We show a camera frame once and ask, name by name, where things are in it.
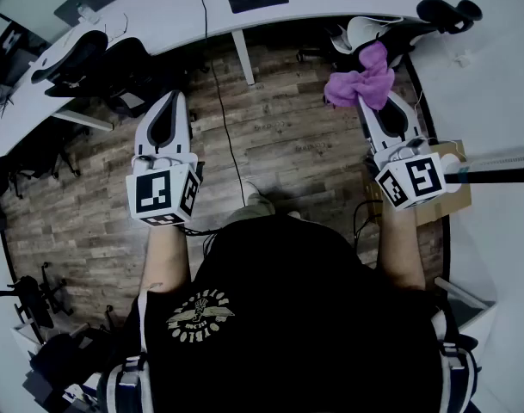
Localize person's right forearm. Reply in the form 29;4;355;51
379;204;428;293

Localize clear plastic bottle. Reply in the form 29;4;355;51
77;3;101;22

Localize black edged panel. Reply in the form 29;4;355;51
443;145;524;186

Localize white desk leg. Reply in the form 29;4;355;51
231;28;257;87

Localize brown cardboard box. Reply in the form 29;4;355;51
364;139;474;228

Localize white shoulder strap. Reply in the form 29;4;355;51
429;307;480;413
105;290;153;413

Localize person's leg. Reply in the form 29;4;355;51
225;181;277;228

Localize black power cable with plug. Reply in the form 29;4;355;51
199;0;250;208

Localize purple cloth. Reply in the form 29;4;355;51
324;40;396;112

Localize person's black shirt torso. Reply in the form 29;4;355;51
96;212;480;413

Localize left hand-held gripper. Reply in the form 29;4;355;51
126;90;202;228

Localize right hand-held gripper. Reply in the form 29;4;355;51
357;92;450;213

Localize black and white office chair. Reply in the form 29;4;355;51
295;0;484;75

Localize person's left forearm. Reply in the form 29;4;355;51
139;223;194;294

